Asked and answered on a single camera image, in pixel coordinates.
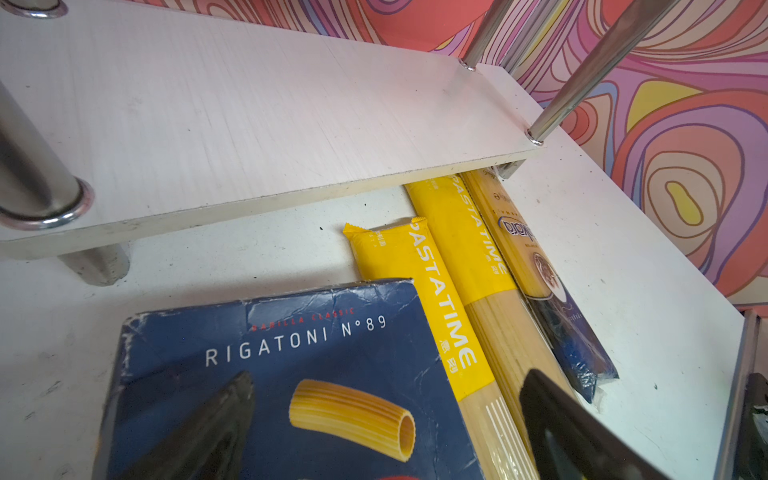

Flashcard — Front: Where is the blue Barilla rigatoni box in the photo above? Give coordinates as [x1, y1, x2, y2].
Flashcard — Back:
[93, 279, 482, 479]

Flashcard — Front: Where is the dark blue spaghetti bag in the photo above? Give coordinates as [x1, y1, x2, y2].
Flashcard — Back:
[461, 168, 619, 403]

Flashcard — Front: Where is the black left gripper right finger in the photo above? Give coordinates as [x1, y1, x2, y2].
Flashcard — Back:
[519, 369, 666, 480]

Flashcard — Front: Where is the yellow pastatime spaghetti bag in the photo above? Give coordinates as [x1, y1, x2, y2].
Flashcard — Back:
[343, 217, 539, 479]
[406, 175, 573, 454]

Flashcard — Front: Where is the white two-tier shelf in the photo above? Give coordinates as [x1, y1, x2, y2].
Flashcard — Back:
[0, 0, 682, 287]

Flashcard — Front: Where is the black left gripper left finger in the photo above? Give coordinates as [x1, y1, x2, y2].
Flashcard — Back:
[119, 371, 255, 479]

